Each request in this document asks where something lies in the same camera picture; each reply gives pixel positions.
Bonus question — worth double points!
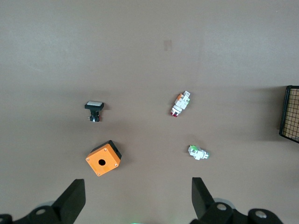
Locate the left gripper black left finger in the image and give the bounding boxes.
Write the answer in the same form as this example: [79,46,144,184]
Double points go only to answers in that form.
[14,179,86,224]

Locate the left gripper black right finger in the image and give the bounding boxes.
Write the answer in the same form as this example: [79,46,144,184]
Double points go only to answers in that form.
[191,177,248,224]

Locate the red push button switch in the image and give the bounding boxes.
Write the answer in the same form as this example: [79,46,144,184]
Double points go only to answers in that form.
[170,90,192,117]

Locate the black rectangular white-lens button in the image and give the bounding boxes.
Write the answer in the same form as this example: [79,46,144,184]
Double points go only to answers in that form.
[84,100,106,124]

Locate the green push button switch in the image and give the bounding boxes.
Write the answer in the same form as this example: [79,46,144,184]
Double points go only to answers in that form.
[187,144,210,161]

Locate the orange button enclosure box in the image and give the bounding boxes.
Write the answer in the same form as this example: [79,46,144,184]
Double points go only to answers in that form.
[85,140,123,178]

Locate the black wire mesh rack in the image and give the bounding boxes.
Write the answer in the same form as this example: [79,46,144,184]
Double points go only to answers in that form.
[279,85,299,144]

